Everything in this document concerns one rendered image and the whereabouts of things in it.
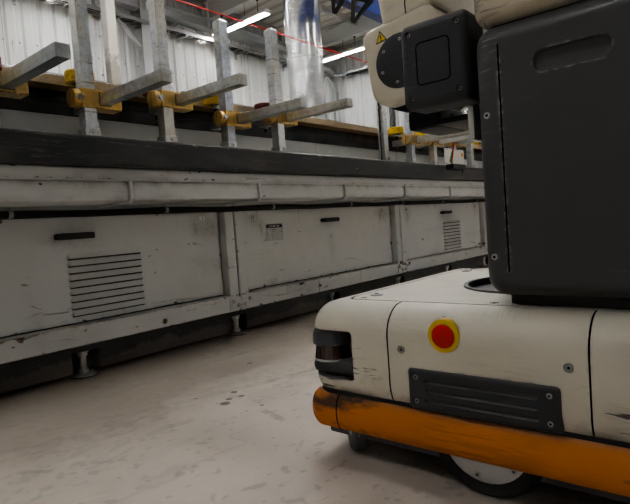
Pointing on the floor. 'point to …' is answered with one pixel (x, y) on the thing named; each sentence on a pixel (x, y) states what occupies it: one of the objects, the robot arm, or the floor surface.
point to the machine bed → (189, 255)
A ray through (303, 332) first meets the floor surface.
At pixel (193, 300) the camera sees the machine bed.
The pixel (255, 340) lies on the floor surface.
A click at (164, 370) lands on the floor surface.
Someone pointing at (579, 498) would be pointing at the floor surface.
